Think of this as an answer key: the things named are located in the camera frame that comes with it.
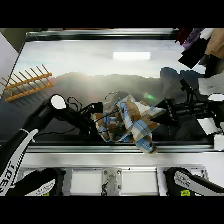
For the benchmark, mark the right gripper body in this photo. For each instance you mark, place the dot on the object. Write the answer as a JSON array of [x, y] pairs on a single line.
[[171, 115]]

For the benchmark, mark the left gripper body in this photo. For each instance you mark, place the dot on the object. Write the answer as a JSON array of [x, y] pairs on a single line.
[[89, 126]]

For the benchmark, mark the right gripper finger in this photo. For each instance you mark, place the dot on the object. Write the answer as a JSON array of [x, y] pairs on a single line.
[[161, 104], [159, 119]]

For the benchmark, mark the checked shirt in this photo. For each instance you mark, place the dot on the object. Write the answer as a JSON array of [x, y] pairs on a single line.
[[133, 123]]

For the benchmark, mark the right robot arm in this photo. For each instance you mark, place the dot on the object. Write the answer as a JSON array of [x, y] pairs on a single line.
[[200, 108]]

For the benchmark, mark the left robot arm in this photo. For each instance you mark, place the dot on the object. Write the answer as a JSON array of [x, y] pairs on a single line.
[[41, 116]]

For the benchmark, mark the dark red garment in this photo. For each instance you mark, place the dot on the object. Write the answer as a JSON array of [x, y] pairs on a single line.
[[182, 35]]

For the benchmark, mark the purple garment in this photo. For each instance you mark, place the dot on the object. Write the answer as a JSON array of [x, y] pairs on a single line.
[[194, 37]]

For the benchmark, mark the wooden peg rack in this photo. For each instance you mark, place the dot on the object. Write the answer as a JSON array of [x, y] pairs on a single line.
[[26, 85]]

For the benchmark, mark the tan garment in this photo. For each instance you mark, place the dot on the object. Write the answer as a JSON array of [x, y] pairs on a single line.
[[216, 43]]

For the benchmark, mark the white garment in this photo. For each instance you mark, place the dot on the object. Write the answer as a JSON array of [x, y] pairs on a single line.
[[206, 32]]

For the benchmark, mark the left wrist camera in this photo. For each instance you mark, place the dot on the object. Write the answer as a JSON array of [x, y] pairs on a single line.
[[97, 106]]

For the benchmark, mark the silver frame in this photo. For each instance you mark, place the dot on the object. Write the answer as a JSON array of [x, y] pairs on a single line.
[[100, 157]]

